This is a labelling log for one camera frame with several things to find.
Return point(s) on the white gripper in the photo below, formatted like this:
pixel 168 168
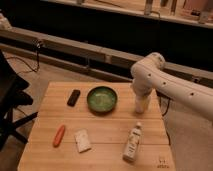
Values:
pixel 142 97

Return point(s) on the green ceramic bowl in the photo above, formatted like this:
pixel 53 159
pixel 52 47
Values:
pixel 102 99

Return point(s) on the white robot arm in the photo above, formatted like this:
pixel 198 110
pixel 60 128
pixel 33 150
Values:
pixel 148 74

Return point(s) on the white paper cup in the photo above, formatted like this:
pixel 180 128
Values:
pixel 141 105

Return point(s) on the white plastic bottle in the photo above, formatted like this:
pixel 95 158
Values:
pixel 132 144

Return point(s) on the black rectangular remote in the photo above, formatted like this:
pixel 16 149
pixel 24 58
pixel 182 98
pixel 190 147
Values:
pixel 73 98

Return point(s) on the orange carrot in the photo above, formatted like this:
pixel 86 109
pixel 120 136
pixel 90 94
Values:
pixel 59 136

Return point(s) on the black office chair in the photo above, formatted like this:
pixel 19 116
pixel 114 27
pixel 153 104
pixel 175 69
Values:
pixel 12 95

